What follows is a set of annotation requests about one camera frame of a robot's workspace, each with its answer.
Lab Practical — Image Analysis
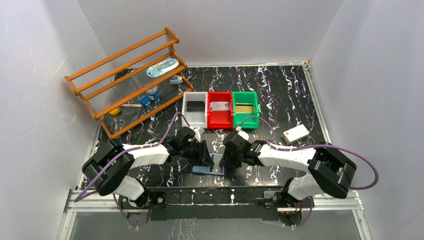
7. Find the blue card holder wallet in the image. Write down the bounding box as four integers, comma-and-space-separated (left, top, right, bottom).
190, 165, 226, 176

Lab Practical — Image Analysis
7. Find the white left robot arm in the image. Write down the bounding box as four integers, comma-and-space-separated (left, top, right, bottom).
81, 126, 215, 208

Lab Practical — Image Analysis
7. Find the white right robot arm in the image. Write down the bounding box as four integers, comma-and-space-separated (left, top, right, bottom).
219, 132, 357, 208

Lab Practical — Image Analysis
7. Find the gold credit card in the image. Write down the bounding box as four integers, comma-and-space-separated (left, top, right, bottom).
235, 103, 254, 114

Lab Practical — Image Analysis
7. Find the white VIP card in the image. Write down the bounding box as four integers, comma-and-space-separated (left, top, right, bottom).
209, 101, 230, 112

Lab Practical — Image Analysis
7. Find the red plastic bin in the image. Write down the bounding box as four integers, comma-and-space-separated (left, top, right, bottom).
207, 91, 234, 129

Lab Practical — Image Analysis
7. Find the white plastic bin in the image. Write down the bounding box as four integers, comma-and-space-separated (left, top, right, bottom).
181, 91, 208, 129

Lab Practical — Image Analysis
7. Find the green plastic bin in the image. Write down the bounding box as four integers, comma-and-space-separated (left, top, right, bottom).
232, 91, 261, 129

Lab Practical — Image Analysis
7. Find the white box with red logo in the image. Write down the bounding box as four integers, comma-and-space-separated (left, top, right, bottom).
281, 124, 310, 145

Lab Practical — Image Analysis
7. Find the small blue box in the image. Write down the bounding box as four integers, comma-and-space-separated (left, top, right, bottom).
139, 96, 151, 107

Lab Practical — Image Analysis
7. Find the pale green tape dispenser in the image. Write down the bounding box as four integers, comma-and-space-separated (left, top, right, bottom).
169, 75, 183, 85

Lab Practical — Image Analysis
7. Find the white marker pen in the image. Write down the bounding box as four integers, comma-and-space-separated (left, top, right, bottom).
119, 103, 144, 108

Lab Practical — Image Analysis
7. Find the yellow small block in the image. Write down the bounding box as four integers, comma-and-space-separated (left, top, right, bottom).
109, 107, 121, 116

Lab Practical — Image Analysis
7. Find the orange wooden shelf rack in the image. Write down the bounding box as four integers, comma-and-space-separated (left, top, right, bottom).
64, 27, 195, 139

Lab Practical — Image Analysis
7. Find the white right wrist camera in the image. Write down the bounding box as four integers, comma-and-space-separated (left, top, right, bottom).
236, 129, 249, 141

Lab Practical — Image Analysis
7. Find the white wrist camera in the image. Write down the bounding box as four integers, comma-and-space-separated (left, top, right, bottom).
193, 127, 205, 142
236, 129, 249, 141

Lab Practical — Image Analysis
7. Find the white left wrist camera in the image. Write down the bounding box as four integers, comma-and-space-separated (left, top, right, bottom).
193, 127, 205, 142

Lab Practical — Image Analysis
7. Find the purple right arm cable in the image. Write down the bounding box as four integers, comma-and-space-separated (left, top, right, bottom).
234, 115, 380, 191

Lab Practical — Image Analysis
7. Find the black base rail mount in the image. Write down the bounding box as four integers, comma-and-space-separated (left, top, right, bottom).
117, 186, 315, 227

